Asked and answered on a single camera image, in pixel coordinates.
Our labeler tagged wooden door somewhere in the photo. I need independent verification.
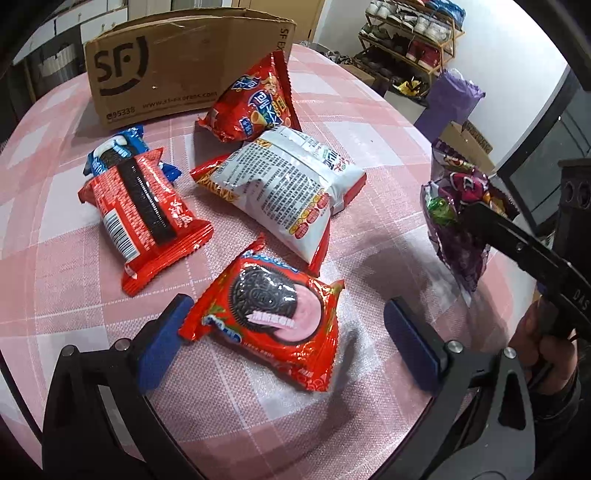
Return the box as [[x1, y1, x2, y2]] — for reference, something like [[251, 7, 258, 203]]
[[272, 0, 326, 42]]

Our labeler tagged white red-edged noodle snack bag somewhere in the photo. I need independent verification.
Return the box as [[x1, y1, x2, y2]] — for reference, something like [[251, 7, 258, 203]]
[[190, 128, 368, 278]]

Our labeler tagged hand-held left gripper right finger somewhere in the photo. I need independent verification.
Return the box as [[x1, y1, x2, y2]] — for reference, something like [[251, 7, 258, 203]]
[[384, 298, 536, 480]]

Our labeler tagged person's right forearm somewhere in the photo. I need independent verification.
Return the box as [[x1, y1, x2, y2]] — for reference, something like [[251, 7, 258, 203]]
[[526, 364, 591, 480]]

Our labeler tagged purple gift bag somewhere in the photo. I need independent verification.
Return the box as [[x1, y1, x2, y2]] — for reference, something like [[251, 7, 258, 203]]
[[413, 69, 485, 139]]

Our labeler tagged blue cookie packet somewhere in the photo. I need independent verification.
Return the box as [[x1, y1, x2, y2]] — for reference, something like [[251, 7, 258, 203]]
[[83, 126, 182, 183]]

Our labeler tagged red cookie packet black stripe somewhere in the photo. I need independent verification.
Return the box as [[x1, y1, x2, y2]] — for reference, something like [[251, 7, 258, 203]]
[[78, 148, 214, 296]]

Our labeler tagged large red snack bag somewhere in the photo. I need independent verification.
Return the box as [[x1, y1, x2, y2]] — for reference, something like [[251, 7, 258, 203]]
[[196, 50, 303, 144]]

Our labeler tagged red pink-cream cookie packet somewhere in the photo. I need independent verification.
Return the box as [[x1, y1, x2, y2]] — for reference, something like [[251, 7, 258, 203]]
[[178, 234, 345, 393]]

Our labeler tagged wooden shoe rack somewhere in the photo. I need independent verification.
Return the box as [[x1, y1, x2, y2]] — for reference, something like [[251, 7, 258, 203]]
[[353, 0, 465, 93]]

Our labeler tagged brown cardboard box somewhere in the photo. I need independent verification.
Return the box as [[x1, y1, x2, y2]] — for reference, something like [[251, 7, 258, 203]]
[[84, 7, 297, 131]]

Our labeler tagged person's right hand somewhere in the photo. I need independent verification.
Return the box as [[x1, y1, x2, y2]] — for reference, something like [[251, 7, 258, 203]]
[[512, 300, 580, 395]]

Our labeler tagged white drawer desk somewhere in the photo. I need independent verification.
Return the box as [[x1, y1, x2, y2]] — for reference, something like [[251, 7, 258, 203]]
[[11, 0, 134, 65]]

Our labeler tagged purple candy bag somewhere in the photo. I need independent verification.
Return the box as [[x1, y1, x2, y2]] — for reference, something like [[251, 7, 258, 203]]
[[419, 138, 515, 294]]

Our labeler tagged pile of loose shoes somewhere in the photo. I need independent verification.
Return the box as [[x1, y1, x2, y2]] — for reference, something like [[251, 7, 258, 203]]
[[302, 41, 354, 66]]

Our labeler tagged flat printed cardboard box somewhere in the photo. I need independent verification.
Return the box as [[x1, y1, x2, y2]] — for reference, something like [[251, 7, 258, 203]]
[[441, 121, 497, 174]]

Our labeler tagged black framed glass door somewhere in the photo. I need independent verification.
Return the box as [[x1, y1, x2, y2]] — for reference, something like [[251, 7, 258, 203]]
[[496, 69, 591, 222]]

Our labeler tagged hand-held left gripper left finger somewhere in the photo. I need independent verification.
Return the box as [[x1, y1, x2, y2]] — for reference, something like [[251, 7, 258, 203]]
[[41, 294, 204, 480]]

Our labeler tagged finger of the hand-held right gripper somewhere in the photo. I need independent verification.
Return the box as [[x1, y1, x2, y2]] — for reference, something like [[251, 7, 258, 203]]
[[458, 200, 591, 336]]

